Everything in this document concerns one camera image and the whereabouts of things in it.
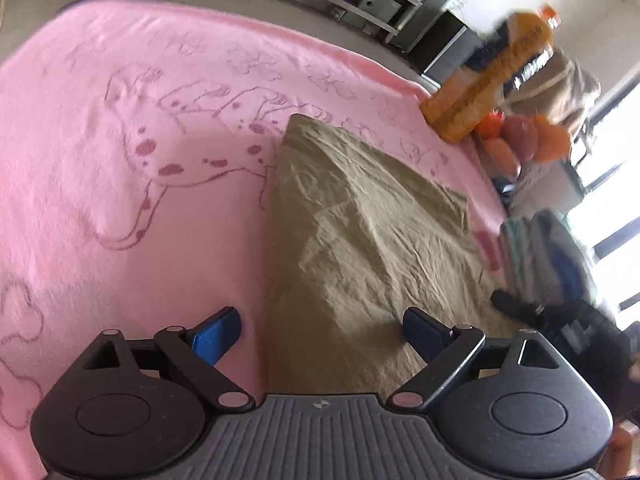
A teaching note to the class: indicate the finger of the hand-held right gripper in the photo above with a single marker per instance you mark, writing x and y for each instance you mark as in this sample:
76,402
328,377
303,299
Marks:
515,304

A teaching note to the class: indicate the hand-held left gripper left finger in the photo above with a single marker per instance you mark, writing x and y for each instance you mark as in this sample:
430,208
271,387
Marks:
215,335

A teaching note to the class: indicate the pink printed blanket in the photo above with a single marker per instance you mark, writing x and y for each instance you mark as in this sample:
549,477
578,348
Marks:
125,160

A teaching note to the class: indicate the orange fruit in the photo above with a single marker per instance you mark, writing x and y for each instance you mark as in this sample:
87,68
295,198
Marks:
552,142
502,157

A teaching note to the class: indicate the red apple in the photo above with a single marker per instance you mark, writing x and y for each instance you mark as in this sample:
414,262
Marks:
521,135

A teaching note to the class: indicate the blue folded cloth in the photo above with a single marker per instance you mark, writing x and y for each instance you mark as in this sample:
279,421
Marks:
570,272

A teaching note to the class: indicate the white cardboard box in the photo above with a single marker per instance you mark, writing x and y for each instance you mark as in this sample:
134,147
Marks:
545,185

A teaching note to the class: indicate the grey knit folded cloth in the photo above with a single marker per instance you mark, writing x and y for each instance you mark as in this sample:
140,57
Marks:
545,255

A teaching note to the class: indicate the beige cloth bundle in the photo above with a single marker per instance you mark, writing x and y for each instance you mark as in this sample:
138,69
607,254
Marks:
560,90

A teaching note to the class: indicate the khaki pants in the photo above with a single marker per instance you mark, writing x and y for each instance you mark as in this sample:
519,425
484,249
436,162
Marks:
365,245

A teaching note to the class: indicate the person's right forearm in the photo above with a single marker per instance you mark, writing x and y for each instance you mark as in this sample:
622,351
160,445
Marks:
625,442

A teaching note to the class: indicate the black box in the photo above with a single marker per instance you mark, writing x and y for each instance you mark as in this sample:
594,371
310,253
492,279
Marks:
450,45

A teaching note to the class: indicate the orange drink bottle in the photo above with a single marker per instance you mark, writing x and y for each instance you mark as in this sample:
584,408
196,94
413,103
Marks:
490,80

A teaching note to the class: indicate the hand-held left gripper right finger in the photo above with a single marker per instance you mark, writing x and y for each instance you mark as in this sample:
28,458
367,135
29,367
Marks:
425,332

